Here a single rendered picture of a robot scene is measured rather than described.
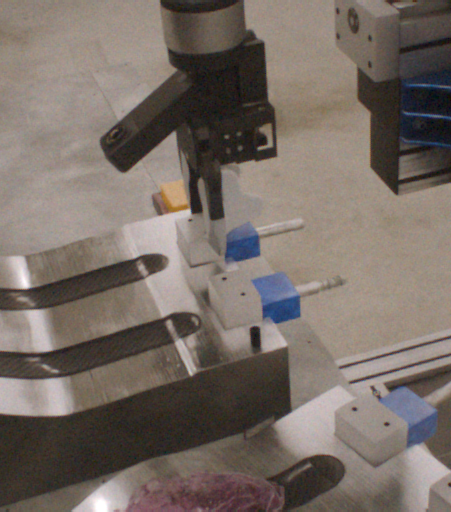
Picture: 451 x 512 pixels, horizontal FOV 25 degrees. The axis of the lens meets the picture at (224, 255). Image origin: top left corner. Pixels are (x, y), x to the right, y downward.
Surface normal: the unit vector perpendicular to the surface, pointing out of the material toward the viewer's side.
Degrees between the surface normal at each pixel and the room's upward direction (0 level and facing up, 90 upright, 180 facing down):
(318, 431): 0
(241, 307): 90
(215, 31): 90
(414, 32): 90
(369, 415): 0
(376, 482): 0
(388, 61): 90
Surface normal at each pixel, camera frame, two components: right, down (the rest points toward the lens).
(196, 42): -0.16, 0.58
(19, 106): -0.08, -0.82
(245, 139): 0.33, 0.52
